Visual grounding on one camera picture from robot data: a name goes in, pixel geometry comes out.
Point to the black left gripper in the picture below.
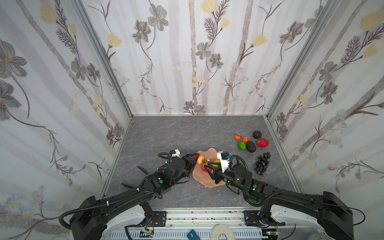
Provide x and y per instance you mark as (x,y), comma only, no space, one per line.
(191,160)

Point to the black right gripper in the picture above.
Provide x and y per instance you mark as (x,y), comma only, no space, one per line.
(214,170)

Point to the pink scalloped fruit bowl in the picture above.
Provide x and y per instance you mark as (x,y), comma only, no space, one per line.
(203,177)

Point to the red yellow fake peach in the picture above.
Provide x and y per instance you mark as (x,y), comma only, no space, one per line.
(201,159)

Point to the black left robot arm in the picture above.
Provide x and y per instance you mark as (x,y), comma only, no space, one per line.
(90,220)

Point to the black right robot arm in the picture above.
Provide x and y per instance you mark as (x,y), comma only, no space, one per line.
(332,214)

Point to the green fake lime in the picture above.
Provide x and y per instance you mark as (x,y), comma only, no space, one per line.
(242,146)

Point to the dark fake avocado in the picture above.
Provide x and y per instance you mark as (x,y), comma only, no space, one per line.
(251,147)

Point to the dark fake grape bunch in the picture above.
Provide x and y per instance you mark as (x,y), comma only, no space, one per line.
(262,163)

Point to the dark brown round fruit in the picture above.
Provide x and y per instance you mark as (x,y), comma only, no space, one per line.
(257,134)

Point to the magenta fake dragon fruit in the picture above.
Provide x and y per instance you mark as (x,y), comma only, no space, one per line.
(263,143)

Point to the small orange tangerine with stem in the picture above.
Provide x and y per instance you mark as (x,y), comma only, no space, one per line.
(237,137)

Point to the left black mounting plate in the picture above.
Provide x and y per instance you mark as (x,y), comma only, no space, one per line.
(155,219)

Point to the black mounting plate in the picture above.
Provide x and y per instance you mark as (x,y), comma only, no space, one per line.
(255,219)
(155,219)

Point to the white tape roll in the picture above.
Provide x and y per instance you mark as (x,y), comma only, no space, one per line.
(222,230)

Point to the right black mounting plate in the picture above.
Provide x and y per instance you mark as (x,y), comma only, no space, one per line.
(255,219)

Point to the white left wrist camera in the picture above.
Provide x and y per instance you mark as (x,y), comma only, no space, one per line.
(175,153)

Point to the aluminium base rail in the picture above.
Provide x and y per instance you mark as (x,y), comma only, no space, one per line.
(127,226)

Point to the blue tool handle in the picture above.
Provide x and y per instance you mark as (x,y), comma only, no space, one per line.
(192,235)

